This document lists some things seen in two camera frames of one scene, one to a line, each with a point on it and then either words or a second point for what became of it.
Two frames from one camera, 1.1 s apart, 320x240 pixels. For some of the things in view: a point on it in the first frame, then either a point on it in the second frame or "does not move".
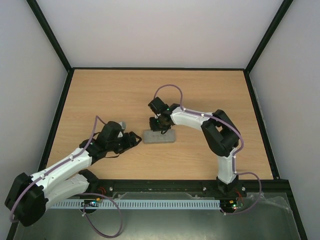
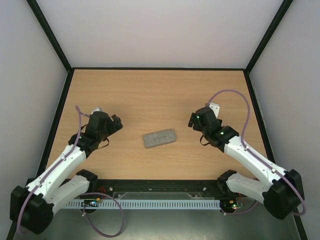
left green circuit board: x=93 y=203 does not move
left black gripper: x=130 y=141 → x=117 y=121
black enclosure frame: x=302 y=227 does not move
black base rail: x=186 y=189 does not move
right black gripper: x=155 y=124 → x=195 y=122
